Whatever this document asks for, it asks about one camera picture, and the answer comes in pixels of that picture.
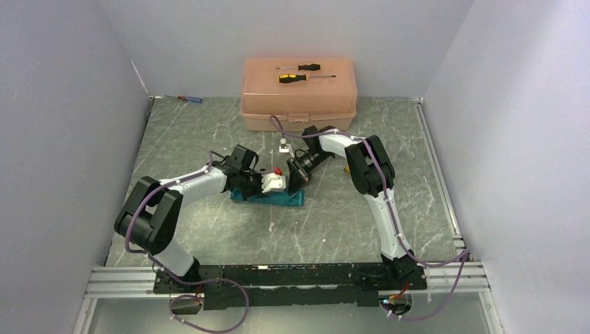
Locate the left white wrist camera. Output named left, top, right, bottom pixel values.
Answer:
left=260, top=167, right=287, bottom=193

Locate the teal cloth napkin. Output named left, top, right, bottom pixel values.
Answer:
left=230, top=189, right=305, bottom=207

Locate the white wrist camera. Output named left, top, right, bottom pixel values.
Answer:
left=260, top=167, right=287, bottom=193
left=278, top=138, right=295, bottom=157

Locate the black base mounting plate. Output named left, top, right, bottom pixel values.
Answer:
left=153, top=262, right=427, bottom=310

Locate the pink plastic toolbox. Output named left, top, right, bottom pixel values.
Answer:
left=240, top=57, right=358, bottom=132

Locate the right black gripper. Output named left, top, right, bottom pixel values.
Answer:
left=287, top=151, right=333, bottom=196

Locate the aluminium frame rail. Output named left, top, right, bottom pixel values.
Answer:
left=73, top=262, right=504, bottom=333

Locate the small yellow-black screwdriver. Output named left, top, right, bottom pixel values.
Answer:
left=276, top=63, right=321, bottom=72

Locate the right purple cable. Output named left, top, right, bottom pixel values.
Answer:
left=269, top=115, right=471, bottom=323

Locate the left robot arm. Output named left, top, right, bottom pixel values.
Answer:
left=114, top=145, right=262, bottom=292

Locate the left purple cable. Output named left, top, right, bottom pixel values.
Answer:
left=125, top=151, right=250, bottom=334

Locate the large yellow-black screwdriver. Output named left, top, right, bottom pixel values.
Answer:
left=278, top=74, right=336, bottom=84

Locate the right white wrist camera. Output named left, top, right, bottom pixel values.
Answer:
left=278, top=138, right=295, bottom=157

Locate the red-blue screwdriver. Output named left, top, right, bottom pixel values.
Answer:
left=164, top=95, right=203, bottom=104

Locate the purple cable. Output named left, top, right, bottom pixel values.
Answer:
left=269, top=115, right=471, bottom=323
left=125, top=151, right=250, bottom=334

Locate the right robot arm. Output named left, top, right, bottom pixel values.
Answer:
left=287, top=126, right=417, bottom=289

